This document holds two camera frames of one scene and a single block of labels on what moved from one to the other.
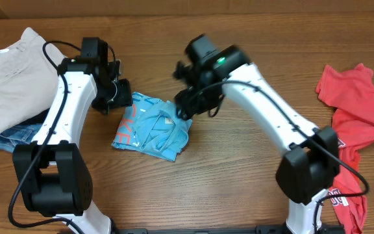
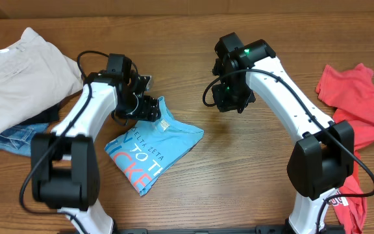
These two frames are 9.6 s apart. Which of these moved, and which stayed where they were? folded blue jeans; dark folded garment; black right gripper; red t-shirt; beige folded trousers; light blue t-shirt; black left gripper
Moved: light blue t-shirt; black right gripper; black left gripper
Stayed: beige folded trousers; folded blue jeans; red t-shirt; dark folded garment
